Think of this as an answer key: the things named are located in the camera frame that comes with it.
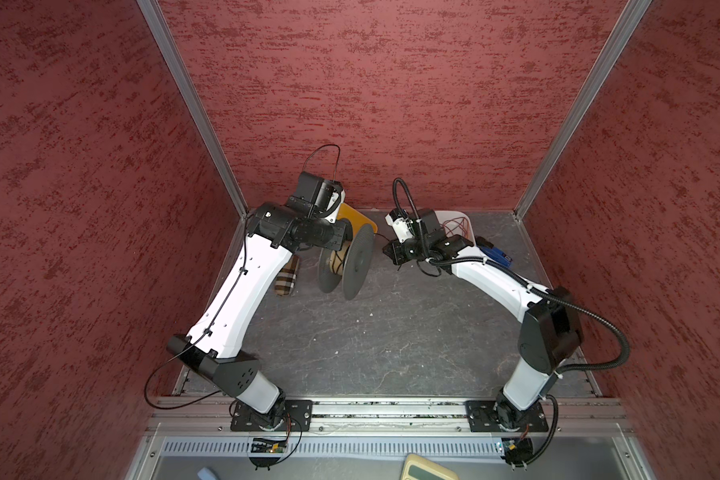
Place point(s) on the yellow plastic tub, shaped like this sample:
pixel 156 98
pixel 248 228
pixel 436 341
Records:
pixel 356 218

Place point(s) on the beige device at bottom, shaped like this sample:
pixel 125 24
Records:
pixel 419 468

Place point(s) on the blue stapler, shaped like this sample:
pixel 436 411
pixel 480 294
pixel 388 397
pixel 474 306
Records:
pixel 493 252

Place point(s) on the grey perforated cable spool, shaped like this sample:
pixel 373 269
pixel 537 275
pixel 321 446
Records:
pixel 347 268

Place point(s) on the aluminium corner post left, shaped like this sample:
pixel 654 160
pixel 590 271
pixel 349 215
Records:
pixel 160 31

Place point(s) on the aluminium corner post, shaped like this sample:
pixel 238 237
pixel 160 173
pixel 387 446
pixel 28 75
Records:
pixel 160 31
pixel 622 31

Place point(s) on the plaid fabric glasses case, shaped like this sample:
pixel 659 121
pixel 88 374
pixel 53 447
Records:
pixel 285 280

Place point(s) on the white plastic tray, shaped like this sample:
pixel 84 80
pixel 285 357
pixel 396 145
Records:
pixel 457 226

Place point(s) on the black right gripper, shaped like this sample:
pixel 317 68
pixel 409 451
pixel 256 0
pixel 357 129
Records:
pixel 398 255

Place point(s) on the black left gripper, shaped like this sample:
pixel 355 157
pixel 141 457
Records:
pixel 339 227

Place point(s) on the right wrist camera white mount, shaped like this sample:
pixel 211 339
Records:
pixel 405 227

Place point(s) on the aluminium corner post right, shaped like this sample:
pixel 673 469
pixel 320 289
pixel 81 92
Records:
pixel 622 31

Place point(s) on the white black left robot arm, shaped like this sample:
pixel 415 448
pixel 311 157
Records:
pixel 212 348

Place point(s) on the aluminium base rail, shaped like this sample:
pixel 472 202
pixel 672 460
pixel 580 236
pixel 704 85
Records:
pixel 384 428

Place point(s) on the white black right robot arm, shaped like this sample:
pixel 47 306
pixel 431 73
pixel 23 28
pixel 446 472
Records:
pixel 550 329

